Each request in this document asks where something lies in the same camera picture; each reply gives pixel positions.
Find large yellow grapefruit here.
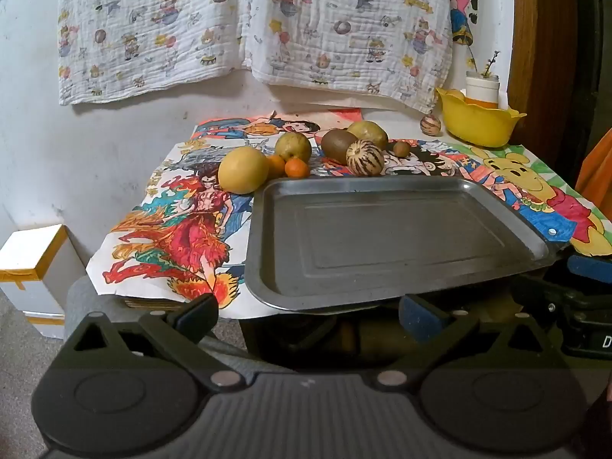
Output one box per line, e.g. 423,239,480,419
218,147,269,195

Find white jar with orange band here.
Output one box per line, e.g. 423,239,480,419
465,71,500,108

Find white box with yellow tape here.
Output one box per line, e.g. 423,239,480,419
0,224,90,341

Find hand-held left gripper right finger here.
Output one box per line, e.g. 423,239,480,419
369,294,571,391

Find wooden door frame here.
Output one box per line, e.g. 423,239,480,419
507,0,612,166

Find spiky-haired cartoon poster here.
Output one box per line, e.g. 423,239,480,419
311,138,479,183

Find metal baking tray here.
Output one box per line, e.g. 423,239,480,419
245,176,562,314

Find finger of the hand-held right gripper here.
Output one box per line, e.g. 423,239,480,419
566,254,612,284
511,268,575,317

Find orange cloth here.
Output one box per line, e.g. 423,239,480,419
575,127,612,224

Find cartoon wall sticker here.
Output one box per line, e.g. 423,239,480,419
448,0,480,47

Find white printed muslin cloth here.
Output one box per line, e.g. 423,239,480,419
238,0,453,112
57,0,249,107

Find striped melon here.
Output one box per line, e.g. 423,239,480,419
346,140,384,176

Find yellow plastic bowl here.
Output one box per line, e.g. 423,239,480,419
436,87,527,148

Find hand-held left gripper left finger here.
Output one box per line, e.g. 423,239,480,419
62,294,249,392

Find brown cardboard sheet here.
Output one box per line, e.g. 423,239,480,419
123,296,192,313

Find red flame figure poster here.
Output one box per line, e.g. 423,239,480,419
88,138,269,319

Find dry plant twig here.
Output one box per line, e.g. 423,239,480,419
466,50,502,78

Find cartoon children poster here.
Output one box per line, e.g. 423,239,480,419
191,110,365,155

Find green-yellow apple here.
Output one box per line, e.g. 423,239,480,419
274,132,313,162

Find yellow bear drawing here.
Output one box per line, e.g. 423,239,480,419
454,141,612,255

